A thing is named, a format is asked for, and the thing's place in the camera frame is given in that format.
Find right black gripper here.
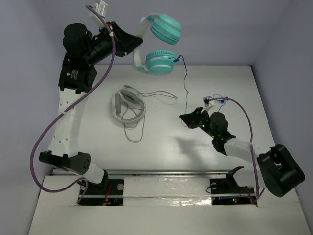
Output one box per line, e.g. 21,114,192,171
180,107,217,139

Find blue headphone cable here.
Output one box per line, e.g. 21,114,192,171
174,54,229,129

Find teal white headphones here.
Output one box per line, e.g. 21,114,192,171
132,13,182,76

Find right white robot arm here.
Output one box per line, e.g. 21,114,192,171
180,107,305,197

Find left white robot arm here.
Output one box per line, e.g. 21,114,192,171
39,21,143,193

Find grey white headphones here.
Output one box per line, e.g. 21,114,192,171
111,87,146,125

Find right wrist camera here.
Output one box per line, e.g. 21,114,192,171
203,96,215,108

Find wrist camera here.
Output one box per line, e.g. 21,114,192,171
203,96,215,108
93,0,109,17

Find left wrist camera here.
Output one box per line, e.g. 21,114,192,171
93,0,109,17

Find grey headphone cable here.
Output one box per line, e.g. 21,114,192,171
121,85,179,143

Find aluminium rail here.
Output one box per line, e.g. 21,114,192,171
51,168,235,176

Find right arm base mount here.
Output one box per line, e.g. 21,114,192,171
206,166,256,206

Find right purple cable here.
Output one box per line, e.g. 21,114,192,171
215,97,265,205

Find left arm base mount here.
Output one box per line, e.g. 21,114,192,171
78,172,124,206

